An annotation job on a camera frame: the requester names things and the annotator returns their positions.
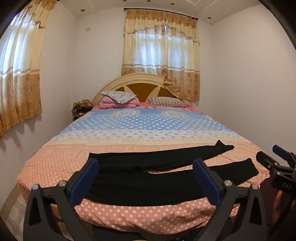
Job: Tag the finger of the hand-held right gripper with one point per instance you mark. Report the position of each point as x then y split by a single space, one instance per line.
266 160
281 151

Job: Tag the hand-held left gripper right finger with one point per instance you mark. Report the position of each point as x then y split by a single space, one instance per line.
207 180

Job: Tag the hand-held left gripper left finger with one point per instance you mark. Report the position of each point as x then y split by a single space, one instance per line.
85 180

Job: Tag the black pants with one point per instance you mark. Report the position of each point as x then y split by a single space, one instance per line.
143 183

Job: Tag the brown patterned bag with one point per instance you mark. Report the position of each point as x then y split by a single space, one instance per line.
81 109

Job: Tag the pink bed sheet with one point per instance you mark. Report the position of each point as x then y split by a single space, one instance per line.
193 108

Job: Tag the polka dot bedspread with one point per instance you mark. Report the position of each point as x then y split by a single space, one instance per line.
138 129

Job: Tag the folded pink blanket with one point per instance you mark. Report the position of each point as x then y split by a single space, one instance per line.
111 104

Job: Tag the striped pillow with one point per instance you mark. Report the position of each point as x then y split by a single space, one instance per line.
166 102

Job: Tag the grey patterned pillow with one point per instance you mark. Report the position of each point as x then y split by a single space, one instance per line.
116 95

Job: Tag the cream wooden headboard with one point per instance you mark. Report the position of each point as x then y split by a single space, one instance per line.
136 87

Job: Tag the beige floral window curtain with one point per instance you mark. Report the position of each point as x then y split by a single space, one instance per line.
159 58
19 76

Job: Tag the dark curtain rod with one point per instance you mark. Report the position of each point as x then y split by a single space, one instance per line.
161 11

